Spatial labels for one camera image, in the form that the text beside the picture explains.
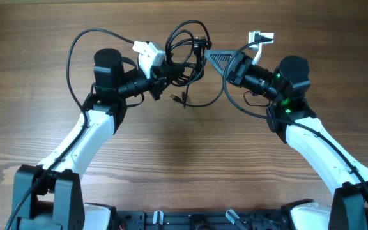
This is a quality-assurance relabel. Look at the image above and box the black USB cable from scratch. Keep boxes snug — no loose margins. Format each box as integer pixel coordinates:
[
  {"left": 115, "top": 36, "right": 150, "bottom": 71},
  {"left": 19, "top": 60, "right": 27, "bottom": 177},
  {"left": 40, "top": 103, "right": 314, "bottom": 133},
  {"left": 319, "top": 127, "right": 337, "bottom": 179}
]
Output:
[
  {"left": 164, "top": 20, "right": 213, "bottom": 88},
  {"left": 169, "top": 57, "right": 225, "bottom": 109}
]

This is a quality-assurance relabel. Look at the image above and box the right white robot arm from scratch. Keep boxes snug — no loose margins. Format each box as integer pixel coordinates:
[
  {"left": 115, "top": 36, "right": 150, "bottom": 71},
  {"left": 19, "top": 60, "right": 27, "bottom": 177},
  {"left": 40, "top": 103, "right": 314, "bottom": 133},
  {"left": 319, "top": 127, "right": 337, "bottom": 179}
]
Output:
[{"left": 206, "top": 50, "right": 368, "bottom": 229}]

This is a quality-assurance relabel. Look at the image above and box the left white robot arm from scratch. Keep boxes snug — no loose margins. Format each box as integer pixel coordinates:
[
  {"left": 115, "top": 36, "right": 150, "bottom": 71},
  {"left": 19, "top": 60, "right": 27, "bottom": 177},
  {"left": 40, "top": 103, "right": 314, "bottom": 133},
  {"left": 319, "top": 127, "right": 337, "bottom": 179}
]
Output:
[{"left": 6, "top": 42, "right": 184, "bottom": 229}]

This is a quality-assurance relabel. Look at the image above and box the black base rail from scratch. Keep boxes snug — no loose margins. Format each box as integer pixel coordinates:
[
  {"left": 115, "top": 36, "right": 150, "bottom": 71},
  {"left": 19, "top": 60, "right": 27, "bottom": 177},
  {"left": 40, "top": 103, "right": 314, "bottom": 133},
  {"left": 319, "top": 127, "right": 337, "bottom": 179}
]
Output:
[{"left": 112, "top": 209, "right": 291, "bottom": 230}]

